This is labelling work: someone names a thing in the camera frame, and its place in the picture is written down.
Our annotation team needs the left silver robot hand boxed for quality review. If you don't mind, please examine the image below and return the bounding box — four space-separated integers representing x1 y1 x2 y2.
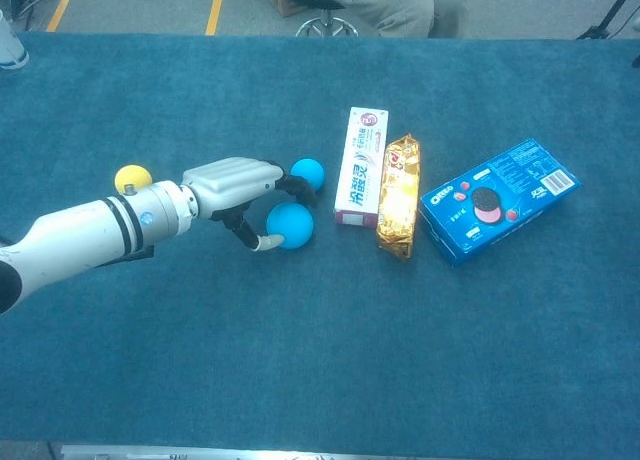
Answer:
180 157 321 253

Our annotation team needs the large blue foam ball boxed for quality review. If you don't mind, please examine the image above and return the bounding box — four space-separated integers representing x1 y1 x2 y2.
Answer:
265 202 315 251

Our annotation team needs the small blue foam ball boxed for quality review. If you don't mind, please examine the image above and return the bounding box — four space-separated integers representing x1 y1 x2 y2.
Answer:
289 158 326 192

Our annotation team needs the yellow foam ball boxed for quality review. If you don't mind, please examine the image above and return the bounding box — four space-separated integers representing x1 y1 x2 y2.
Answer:
114 164 153 194

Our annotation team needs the blue Oreo cookie box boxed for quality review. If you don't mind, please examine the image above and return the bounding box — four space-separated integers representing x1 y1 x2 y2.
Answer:
418 138 583 269

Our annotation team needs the white toothpaste box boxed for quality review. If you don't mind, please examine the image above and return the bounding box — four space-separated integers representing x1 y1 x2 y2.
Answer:
333 106 390 230

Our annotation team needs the teal carpet table cover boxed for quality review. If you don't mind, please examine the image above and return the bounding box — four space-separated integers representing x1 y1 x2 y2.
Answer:
0 32 640 454

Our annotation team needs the gold foil snack packet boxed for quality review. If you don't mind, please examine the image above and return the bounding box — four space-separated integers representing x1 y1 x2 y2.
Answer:
374 133 422 260

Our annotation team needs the yellow floor tape stripe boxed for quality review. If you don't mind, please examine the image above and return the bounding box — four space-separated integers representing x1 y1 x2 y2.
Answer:
204 0 226 37

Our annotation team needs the black stool with chrome base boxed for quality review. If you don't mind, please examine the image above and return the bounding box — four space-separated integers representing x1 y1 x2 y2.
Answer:
286 0 358 38

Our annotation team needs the seated person in khaki trousers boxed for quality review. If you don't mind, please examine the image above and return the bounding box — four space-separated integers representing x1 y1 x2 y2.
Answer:
314 0 470 39

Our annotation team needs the black tripod stand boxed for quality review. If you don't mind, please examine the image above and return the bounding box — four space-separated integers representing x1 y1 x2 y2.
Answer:
576 0 640 41

